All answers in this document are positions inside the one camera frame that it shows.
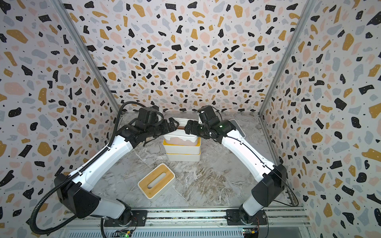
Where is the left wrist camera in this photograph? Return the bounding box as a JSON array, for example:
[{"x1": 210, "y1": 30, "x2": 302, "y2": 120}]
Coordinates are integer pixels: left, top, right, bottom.
[{"x1": 150, "y1": 105, "x2": 164, "y2": 124}]

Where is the right green circuit board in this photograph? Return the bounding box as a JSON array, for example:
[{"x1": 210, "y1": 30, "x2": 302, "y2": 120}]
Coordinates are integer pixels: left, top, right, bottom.
[{"x1": 243, "y1": 228, "x2": 259, "y2": 238}]

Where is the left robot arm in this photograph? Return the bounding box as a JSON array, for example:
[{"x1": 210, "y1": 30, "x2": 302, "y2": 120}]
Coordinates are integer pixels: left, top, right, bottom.
[{"x1": 57, "y1": 107, "x2": 180, "y2": 226}]

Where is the green circuit board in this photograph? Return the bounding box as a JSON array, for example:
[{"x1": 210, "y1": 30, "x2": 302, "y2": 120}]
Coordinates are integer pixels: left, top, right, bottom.
[
  {"x1": 112, "y1": 230, "x2": 134, "y2": 238},
  {"x1": 243, "y1": 228, "x2": 259, "y2": 238}
]

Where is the aluminium corner post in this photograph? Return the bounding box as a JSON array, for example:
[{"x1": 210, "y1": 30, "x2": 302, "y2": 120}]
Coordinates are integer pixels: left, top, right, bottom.
[
  {"x1": 258, "y1": 0, "x2": 316, "y2": 118},
  {"x1": 51, "y1": 1, "x2": 119, "y2": 112}
]

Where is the yellow lid tissue box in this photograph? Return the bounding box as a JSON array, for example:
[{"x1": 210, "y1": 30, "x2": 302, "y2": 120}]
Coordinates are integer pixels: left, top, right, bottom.
[
  {"x1": 163, "y1": 138, "x2": 201, "y2": 155},
  {"x1": 138, "y1": 163, "x2": 176, "y2": 200},
  {"x1": 166, "y1": 153, "x2": 201, "y2": 162}
]

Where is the left black corrugated cable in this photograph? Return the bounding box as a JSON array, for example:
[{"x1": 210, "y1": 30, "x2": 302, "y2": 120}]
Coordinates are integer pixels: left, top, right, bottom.
[{"x1": 29, "y1": 101, "x2": 146, "y2": 235}]

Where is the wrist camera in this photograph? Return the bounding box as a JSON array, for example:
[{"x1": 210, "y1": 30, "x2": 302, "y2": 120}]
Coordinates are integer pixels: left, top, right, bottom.
[
  {"x1": 150, "y1": 105, "x2": 164, "y2": 124},
  {"x1": 197, "y1": 106, "x2": 207, "y2": 124}
]

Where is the left green circuit board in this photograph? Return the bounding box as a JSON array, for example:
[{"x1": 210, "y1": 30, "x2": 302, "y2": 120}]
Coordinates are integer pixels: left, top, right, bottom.
[{"x1": 112, "y1": 230, "x2": 134, "y2": 238}]

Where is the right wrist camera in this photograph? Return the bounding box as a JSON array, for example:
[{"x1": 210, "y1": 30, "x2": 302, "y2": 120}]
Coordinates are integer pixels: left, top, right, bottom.
[{"x1": 197, "y1": 106, "x2": 207, "y2": 124}]

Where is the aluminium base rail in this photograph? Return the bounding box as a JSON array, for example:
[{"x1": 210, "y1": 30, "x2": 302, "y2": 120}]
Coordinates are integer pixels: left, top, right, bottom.
[{"x1": 58, "y1": 205, "x2": 315, "y2": 238}]

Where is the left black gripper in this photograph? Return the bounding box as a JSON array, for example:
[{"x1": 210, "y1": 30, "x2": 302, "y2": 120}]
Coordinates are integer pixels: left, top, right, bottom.
[{"x1": 147, "y1": 116, "x2": 181, "y2": 139}]

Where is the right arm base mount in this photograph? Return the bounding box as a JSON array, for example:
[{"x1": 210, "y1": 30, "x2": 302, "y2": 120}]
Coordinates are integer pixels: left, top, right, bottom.
[{"x1": 225, "y1": 208, "x2": 268, "y2": 226}]

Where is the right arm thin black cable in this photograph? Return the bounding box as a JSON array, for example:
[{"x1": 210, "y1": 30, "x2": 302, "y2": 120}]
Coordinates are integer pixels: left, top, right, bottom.
[{"x1": 226, "y1": 135, "x2": 300, "y2": 207}]

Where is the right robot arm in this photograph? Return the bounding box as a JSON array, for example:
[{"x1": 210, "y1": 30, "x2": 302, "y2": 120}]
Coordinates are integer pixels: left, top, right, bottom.
[{"x1": 185, "y1": 105, "x2": 287, "y2": 224}]

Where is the left aluminium corner post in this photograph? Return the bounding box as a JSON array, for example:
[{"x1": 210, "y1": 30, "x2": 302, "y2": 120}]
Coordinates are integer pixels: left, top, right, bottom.
[{"x1": 51, "y1": 1, "x2": 119, "y2": 112}]

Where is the right aluminium corner post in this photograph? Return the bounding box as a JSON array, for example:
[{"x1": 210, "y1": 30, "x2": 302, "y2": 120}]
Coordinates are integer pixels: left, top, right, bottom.
[{"x1": 258, "y1": 0, "x2": 316, "y2": 118}]

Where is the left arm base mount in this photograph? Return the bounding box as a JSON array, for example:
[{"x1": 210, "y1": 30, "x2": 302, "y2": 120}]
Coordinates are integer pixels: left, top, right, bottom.
[{"x1": 104, "y1": 210, "x2": 148, "y2": 228}]

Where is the white pink tissue box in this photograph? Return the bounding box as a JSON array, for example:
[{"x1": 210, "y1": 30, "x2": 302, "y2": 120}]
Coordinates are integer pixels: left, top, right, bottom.
[{"x1": 164, "y1": 118, "x2": 198, "y2": 146}]

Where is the grey lid tissue box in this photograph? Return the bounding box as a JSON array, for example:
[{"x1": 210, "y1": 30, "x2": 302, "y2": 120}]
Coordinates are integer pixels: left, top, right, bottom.
[{"x1": 227, "y1": 120, "x2": 246, "y2": 139}]

